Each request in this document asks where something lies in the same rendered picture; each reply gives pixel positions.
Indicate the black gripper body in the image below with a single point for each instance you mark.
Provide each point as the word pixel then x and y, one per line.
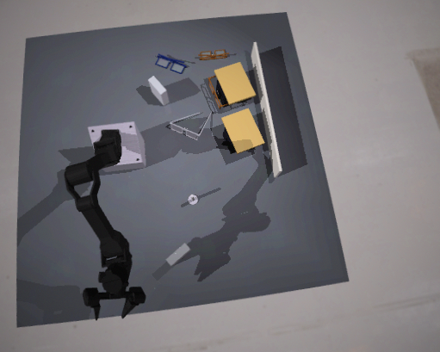
pixel 135 294

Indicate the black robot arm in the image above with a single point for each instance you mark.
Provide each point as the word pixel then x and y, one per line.
pixel 112 243

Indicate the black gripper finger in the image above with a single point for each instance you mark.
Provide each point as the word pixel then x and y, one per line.
pixel 128 307
pixel 96 309

